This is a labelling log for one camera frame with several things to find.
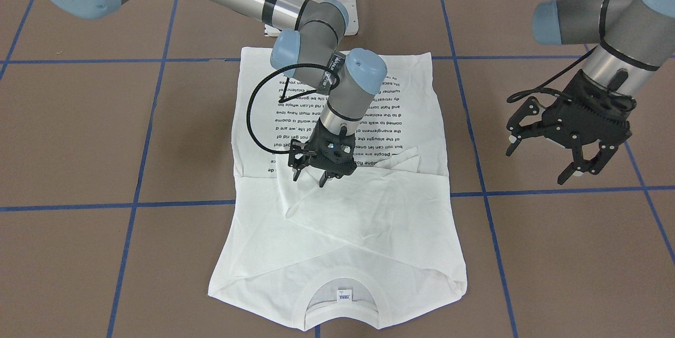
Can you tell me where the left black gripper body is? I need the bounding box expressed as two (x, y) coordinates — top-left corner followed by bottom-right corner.
(534, 70), (633, 149)

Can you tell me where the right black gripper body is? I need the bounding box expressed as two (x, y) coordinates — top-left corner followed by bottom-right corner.
(306, 122), (357, 176)

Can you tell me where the white long-sleeve printed shirt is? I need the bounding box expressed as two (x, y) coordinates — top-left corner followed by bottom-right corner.
(208, 47), (468, 331)

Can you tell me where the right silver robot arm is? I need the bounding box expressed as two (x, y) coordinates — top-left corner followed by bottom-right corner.
(49, 0), (388, 186)

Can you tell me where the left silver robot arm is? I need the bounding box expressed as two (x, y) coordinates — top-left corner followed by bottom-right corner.
(506, 0), (674, 185)

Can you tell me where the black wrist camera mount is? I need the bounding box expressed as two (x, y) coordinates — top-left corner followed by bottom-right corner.
(287, 139), (317, 170)

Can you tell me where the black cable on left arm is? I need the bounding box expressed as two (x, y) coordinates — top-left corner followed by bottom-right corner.
(506, 0), (649, 104)

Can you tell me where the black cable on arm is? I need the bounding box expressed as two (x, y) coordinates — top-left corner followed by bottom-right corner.
(506, 0), (649, 104)
(245, 63), (338, 156)

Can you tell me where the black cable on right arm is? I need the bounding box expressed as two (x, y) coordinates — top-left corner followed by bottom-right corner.
(245, 63), (338, 156)

